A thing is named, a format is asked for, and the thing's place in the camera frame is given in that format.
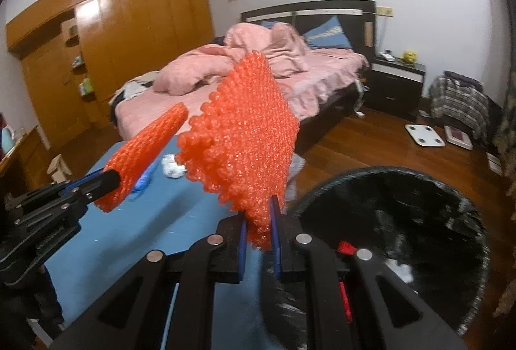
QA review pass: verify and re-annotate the plaid bag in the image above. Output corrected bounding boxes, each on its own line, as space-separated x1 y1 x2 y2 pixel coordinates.
428 71 490 141

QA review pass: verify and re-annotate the grey floral curtain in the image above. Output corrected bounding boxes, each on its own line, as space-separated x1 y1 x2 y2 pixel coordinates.
490 52 516 318

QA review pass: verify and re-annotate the wooden desk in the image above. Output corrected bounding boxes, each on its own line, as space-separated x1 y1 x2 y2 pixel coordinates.
0 124 53 193

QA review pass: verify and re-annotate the pile of clothes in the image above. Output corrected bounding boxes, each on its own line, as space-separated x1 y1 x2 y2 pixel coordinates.
111 71 162 109

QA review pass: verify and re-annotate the blue pillow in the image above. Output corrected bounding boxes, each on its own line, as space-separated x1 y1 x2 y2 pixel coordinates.
303 16 351 50

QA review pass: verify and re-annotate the person's left forearm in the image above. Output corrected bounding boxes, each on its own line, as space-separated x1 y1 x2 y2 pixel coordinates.
0 265 65 338

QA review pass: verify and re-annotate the white red flat scale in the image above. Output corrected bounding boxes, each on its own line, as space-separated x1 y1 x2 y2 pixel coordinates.
443 125 473 150

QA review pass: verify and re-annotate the red cloth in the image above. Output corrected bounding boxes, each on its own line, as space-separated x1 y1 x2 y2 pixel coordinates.
336 240 356 324

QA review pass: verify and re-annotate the orange foam fruit net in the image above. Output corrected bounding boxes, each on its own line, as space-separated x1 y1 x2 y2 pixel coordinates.
176 51 300 252
94 102 189 214

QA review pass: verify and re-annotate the blue plastic scrap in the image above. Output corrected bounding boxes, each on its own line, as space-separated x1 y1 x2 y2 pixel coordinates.
132 162 156 194

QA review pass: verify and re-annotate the black trash bin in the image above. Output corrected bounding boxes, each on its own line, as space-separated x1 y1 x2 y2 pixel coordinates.
258 165 490 350

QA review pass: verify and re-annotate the blue table cloth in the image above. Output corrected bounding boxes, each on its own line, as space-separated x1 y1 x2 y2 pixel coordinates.
38 138 307 350

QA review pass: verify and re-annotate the dark nightstand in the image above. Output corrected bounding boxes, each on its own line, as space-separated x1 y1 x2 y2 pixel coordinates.
369 55 426 122

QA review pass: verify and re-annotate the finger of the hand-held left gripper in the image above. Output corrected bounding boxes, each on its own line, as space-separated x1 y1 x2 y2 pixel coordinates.
15 169 122 210
15 185 120 243

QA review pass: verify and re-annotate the white bathroom scale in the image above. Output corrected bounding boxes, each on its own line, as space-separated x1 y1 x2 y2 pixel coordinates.
405 123 446 148

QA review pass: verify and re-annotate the white tissue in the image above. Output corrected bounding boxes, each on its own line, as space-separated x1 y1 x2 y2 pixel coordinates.
385 258 415 285

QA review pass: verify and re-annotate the grey white crumpled paper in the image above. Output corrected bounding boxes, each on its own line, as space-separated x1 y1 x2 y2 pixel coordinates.
161 154 188 179

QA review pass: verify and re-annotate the small wooden stool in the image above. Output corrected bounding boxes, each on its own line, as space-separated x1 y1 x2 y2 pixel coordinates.
47 154 73 184

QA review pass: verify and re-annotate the dark wooden bed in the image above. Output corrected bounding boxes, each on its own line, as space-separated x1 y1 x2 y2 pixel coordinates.
111 0 377 157

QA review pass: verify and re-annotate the pink quilt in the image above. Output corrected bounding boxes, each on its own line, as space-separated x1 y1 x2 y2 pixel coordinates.
155 22 311 96

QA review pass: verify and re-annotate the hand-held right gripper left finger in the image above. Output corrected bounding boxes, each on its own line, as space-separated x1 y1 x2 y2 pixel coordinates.
48 219 248 350

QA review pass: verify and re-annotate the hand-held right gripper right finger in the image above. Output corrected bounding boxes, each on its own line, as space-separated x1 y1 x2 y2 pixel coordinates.
271 199 468 350

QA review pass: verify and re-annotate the wooden wardrobe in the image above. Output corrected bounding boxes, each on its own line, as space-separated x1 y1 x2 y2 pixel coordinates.
5 0 214 151

